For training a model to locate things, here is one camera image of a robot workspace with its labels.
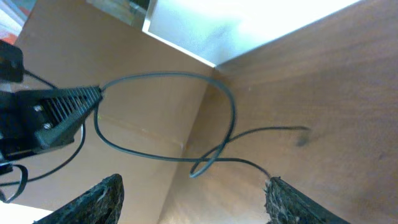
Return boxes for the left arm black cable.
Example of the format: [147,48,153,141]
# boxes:
[0,68,86,204]

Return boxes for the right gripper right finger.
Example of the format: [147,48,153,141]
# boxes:
[264,177,348,224]

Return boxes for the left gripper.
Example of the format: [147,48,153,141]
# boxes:
[1,40,103,166]

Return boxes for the black USB cable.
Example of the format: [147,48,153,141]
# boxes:
[93,71,312,179]

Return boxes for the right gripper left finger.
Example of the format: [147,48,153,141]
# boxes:
[34,174,124,224]

